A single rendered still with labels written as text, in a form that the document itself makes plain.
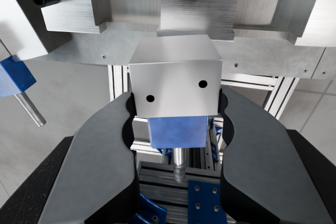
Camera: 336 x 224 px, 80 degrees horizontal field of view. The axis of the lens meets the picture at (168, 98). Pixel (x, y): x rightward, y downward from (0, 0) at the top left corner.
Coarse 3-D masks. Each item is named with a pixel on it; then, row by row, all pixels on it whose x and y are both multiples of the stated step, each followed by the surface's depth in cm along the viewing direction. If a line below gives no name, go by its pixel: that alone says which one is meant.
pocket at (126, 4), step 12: (96, 0) 16; (108, 0) 18; (120, 0) 18; (132, 0) 17; (144, 0) 17; (156, 0) 17; (96, 12) 16; (108, 12) 18; (120, 12) 18; (132, 12) 18; (144, 12) 18; (156, 12) 18; (96, 24) 17; (108, 24) 18; (120, 24) 18; (132, 24) 17; (144, 24) 17; (156, 24) 17
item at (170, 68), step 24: (144, 48) 13; (168, 48) 12; (192, 48) 12; (144, 72) 11; (168, 72) 11; (192, 72) 11; (216, 72) 11; (144, 96) 12; (168, 96) 12; (192, 96) 12; (216, 96) 12; (168, 120) 14; (192, 120) 14; (168, 144) 15; (192, 144) 15
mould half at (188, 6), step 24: (72, 0) 15; (168, 0) 15; (192, 0) 15; (216, 0) 14; (48, 24) 17; (72, 24) 16; (168, 24) 16; (192, 24) 16; (216, 24) 15; (312, 24) 15
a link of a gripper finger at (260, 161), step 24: (240, 96) 11; (240, 120) 9; (264, 120) 9; (240, 144) 8; (264, 144) 7; (288, 144) 7; (240, 168) 7; (264, 168) 7; (288, 168) 6; (240, 192) 6; (264, 192) 6; (288, 192) 6; (312, 192) 6; (240, 216) 6; (264, 216) 6; (288, 216) 5; (312, 216) 5
